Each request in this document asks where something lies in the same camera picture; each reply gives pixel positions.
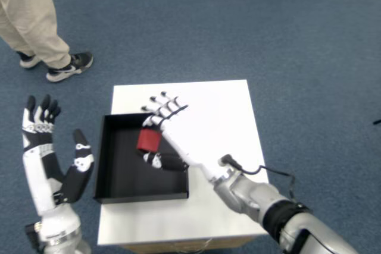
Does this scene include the black white swoosh sneaker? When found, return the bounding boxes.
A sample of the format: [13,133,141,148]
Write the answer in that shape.
[46,52,94,83]

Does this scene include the white top wooden table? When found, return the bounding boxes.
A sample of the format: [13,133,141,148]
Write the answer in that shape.
[96,80,268,254]

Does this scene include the beige trousers of person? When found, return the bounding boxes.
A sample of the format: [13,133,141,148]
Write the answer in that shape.
[0,0,72,69]

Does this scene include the black open box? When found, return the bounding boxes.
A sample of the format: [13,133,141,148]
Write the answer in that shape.
[93,112,190,205]

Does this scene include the red cube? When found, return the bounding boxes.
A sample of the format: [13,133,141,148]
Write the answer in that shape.
[136,128,163,152]

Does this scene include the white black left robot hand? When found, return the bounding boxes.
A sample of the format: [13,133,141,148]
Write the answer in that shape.
[22,95,95,237]

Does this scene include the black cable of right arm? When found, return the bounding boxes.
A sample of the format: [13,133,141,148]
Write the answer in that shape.
[218,153,297,205]

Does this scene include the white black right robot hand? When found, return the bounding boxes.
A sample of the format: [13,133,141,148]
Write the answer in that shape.
[136,92,236,183]

